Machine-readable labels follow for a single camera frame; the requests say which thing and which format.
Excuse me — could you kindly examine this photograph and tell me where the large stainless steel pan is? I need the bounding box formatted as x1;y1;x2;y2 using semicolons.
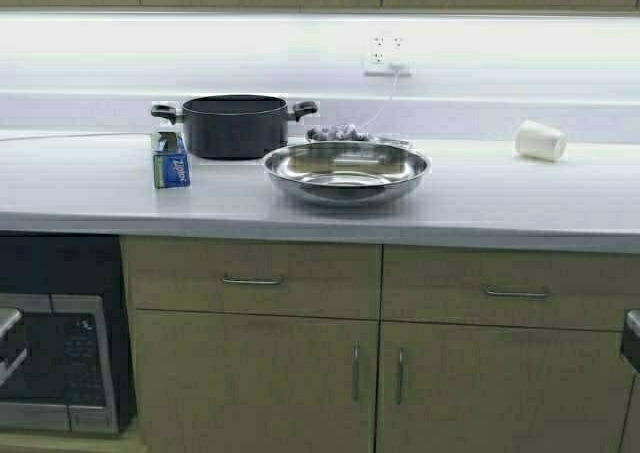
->
263;141;431;207

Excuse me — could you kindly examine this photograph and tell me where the robot base left corner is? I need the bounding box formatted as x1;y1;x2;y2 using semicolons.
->
0;308;28;386

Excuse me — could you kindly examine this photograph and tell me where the robot base right corner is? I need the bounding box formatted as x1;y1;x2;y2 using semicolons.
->
620;309;640;374

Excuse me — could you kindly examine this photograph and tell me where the black cooking pot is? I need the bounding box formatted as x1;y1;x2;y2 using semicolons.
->
150;94;318;160

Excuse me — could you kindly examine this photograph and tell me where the left wooden drawer front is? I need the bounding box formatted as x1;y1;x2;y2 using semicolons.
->
121;236;382;319

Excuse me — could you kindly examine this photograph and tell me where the wooden drawer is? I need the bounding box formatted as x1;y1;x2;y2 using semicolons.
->
382;246;639;331
121;236;382;319

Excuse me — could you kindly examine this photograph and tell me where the grey patterned dish towel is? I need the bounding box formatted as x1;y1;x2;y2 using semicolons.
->
305;124;412;149

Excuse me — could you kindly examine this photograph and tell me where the blue Ziploc bag box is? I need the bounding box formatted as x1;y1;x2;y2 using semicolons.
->
151;130;191;189

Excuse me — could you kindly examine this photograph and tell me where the white plug adapter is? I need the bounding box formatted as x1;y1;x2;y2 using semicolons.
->
388;61;407;73

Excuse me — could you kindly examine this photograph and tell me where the white paper cup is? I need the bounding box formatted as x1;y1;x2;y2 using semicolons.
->
515;120;567;162

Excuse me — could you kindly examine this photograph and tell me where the right wooden drawer front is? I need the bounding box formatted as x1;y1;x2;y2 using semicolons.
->
382;246;639;331

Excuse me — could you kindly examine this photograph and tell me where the left drawer metal handle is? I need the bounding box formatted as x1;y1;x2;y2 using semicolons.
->
222;275;283;286

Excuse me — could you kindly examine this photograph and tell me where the drawer metal handle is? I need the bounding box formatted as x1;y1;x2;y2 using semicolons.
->
485;287;549;300
222;275;283;286

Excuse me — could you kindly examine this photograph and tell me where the left door metal handle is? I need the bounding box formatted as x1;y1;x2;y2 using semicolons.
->
352;343;360;402

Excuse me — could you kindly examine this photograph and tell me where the door metal handle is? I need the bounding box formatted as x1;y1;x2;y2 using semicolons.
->
396;348;405;405
352;343;360;402

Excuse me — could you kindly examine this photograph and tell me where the white charging cable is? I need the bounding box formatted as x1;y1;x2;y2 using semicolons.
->
359;70;401;132

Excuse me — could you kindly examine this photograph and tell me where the right door metal handle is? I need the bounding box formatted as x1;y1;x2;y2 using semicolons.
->
396;348;405;405

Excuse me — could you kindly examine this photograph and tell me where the white wall power outlet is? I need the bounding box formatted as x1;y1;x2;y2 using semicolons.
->
363;33;414;77

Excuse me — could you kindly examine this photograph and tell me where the right drawer metal handle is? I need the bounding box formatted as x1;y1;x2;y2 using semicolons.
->
485;287;549;300

